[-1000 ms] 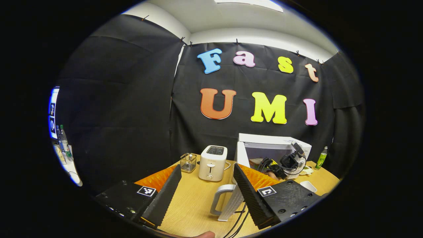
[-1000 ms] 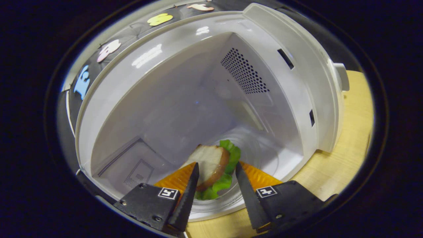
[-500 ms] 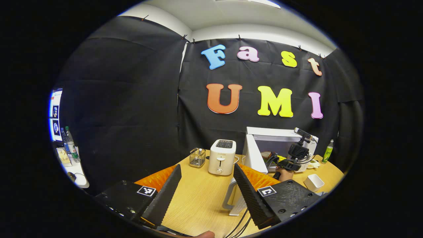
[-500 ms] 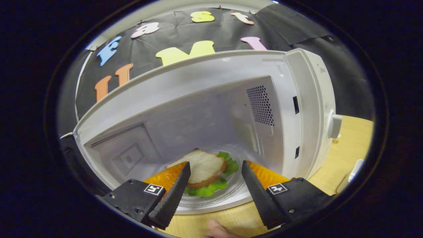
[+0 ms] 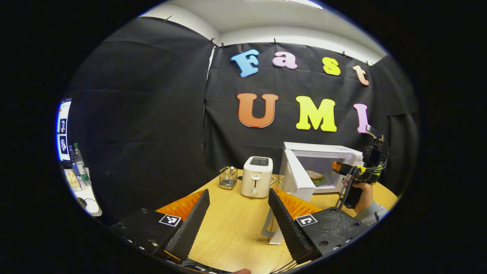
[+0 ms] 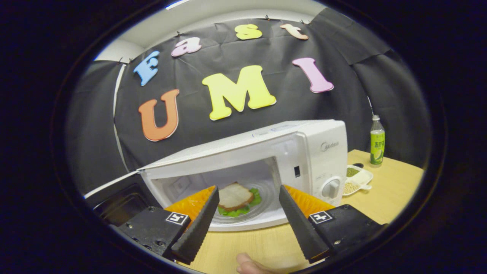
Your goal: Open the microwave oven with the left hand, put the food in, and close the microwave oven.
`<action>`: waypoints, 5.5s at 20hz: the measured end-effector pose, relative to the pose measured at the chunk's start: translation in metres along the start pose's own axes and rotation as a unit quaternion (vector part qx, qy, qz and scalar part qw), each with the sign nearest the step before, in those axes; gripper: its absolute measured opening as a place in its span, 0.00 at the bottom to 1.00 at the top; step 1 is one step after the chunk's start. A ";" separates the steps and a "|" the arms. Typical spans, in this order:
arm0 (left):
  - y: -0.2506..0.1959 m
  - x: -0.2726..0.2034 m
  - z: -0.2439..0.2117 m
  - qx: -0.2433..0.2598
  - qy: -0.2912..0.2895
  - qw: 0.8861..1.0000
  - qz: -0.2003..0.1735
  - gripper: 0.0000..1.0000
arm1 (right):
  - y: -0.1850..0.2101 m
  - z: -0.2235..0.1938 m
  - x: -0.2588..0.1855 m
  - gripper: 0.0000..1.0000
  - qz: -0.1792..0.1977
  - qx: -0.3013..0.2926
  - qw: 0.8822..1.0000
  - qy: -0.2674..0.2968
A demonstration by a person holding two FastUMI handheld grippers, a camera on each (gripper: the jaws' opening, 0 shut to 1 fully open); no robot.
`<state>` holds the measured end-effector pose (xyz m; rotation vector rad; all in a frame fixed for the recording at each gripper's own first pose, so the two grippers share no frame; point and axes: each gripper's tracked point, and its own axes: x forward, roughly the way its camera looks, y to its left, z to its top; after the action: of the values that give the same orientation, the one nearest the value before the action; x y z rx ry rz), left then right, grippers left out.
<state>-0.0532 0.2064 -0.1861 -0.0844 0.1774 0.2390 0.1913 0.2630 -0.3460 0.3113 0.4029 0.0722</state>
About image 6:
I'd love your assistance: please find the white divided dish of beans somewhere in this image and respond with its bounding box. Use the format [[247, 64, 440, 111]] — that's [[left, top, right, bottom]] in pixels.
[[342, 164, 374, 196]]

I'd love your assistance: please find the glass turntable plate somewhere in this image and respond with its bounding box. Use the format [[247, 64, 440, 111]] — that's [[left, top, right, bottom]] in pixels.
[[211, 182, 275, 225]]

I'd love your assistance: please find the green drink bottle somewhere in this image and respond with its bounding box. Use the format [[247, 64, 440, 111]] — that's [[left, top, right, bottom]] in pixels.
[[370, 115, 385, 168]]

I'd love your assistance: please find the black backdrop cloth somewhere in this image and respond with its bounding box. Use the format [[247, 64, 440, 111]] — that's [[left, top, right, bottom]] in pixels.
[[65, 8, 432, 194]]

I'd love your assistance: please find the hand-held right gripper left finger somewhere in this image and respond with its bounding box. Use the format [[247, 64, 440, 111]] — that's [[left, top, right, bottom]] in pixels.
[[114, 186, 220, 265]]

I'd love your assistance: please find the bread and lettuce sandwich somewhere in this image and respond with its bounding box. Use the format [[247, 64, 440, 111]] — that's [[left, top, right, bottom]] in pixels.
[[218, 182, 263, 217]]

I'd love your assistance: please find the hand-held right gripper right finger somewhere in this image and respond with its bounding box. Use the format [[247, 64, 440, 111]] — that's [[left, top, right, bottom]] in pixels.
[[279, 185, 385, 264]]

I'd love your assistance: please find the white microwave oven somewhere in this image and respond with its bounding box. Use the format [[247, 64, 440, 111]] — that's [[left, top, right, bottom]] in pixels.
[[84, 119, 349, 232]]

